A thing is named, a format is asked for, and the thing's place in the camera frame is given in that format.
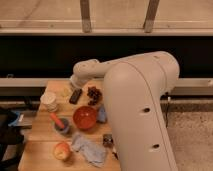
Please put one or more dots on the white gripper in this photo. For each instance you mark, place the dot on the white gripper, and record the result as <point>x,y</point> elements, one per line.
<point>76,83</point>

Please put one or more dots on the black eraser block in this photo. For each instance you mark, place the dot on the black eraser block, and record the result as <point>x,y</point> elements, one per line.
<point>75,96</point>

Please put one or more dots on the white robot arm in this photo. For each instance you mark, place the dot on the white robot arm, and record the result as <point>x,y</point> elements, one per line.
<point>132,88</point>

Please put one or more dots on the red bowl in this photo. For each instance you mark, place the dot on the red bowl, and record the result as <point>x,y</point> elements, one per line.
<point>85,117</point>

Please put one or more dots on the orange carrot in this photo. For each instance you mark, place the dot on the orange carrot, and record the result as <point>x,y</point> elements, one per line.
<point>57,121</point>

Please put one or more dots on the bunch of dark grapes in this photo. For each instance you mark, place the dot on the bunch of dark grapes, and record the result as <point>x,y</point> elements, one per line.
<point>95,95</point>

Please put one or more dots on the small grey cup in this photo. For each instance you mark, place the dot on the small grey cup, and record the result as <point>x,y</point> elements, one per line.
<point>66,128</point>

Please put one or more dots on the blue sponge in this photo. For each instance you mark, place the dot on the blue sponge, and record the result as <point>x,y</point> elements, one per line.
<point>102,116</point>

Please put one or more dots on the red yellow apple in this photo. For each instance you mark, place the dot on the red yellow apple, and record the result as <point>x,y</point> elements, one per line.
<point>62,151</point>

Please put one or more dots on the light blue cloth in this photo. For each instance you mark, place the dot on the light blue cloth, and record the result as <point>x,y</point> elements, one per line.
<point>92,152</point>

